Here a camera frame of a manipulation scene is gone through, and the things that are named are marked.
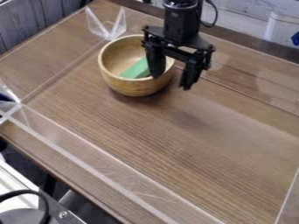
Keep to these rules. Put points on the white bucket in background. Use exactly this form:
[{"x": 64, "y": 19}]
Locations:
[{"x": 281, "y": 29}]

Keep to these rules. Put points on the green rectangular block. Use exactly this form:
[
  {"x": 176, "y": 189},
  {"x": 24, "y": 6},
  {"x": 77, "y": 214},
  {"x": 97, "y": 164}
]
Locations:
[{"x": 137, "y": 70}]

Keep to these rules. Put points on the clear acrylic corner bracket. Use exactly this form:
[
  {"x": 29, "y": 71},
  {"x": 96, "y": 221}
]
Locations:
[{"x": 106, "y": 30}]

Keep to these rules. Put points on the brown wooden bowl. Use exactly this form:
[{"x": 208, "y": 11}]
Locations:
[{"x": 117, "y": 55}]

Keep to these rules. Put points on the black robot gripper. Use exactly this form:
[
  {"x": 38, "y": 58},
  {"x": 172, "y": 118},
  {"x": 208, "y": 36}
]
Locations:
[{"x": 177, "y": 40}]

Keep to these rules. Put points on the clear acrylic table fence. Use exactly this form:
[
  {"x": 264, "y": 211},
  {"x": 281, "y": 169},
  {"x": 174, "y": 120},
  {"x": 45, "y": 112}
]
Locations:
[{"x": 201, "y": 156}]

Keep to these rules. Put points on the metal bracket with screw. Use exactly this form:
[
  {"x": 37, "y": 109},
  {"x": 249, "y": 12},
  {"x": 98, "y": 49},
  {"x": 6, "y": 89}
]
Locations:
[{"x": 60, "y": 214}]

